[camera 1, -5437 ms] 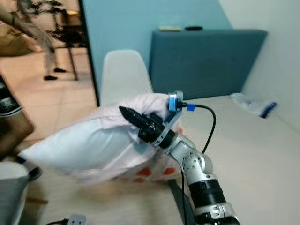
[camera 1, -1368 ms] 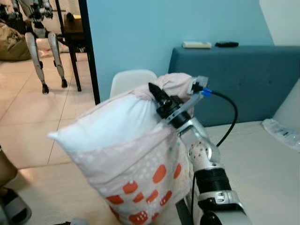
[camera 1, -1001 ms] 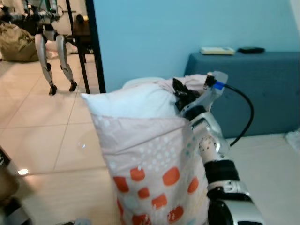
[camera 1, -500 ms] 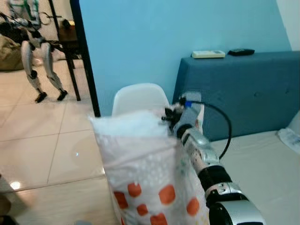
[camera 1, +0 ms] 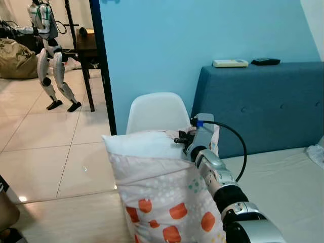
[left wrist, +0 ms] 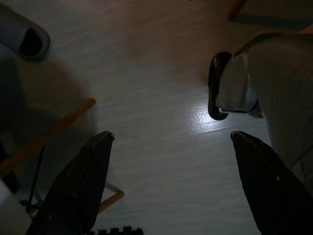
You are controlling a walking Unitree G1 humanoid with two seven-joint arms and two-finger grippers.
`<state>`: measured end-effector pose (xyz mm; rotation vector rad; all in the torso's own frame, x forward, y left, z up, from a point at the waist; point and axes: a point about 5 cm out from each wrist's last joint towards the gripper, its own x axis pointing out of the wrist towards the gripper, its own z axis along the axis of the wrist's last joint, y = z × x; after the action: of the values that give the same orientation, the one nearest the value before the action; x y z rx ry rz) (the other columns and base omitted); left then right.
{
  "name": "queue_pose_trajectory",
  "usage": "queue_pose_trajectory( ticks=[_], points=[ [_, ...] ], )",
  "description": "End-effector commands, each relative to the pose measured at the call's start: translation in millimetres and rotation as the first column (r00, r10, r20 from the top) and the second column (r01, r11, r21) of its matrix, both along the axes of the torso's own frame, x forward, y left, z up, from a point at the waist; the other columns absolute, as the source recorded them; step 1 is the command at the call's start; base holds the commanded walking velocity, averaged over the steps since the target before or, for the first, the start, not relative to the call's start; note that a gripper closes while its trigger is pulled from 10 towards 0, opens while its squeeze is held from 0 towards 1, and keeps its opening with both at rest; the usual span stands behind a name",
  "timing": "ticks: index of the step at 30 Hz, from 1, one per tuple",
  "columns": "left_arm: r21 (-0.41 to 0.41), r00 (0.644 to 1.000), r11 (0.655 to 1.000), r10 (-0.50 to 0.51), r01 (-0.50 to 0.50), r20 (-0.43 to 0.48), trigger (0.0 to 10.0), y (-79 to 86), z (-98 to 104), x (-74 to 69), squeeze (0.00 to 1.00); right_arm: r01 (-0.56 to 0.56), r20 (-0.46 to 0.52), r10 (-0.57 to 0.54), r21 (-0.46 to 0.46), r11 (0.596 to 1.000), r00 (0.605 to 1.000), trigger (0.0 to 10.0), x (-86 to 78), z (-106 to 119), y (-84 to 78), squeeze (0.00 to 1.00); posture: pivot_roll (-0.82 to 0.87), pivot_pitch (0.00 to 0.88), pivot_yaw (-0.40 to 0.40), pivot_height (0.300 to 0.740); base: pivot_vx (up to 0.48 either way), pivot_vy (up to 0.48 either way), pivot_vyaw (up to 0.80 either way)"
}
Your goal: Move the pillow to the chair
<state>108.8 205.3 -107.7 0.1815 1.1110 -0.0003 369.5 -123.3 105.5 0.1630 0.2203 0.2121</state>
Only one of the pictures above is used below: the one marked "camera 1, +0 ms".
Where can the white pillow with orange spots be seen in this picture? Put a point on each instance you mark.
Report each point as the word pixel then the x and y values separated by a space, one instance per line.
pixel 157 182

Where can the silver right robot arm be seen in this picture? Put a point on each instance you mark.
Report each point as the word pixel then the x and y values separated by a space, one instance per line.
pixel 217 172

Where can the white plastic chair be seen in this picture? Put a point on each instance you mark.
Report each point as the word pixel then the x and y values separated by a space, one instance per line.
pixel 157 114

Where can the white remote control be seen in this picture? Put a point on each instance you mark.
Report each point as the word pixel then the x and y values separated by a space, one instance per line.
pixel 230 63

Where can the white mattress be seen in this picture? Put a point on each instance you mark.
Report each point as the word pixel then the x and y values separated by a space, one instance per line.
pixel 283 197

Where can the flat black device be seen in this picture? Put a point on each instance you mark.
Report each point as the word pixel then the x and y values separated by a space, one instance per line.
pixel 266 61

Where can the white crumpled cloth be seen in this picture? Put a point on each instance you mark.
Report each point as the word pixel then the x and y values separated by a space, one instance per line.
pixel 316 154

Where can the silver humanoid robot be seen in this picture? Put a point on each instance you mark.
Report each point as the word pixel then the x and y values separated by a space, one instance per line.
pixel 44 20

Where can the brown bean bag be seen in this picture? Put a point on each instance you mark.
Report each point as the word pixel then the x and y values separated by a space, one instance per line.
pixel 16 61

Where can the person's bare leg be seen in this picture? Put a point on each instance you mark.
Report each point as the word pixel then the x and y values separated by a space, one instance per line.
pixel 7 212

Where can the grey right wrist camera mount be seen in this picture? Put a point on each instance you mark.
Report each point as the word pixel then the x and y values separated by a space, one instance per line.
pixel 204 134

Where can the blue upholstered bed frame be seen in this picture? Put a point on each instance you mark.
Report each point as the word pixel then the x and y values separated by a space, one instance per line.
pixel 263 106

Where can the dark door frame post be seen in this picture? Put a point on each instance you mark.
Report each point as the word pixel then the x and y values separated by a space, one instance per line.
pixel 103 66

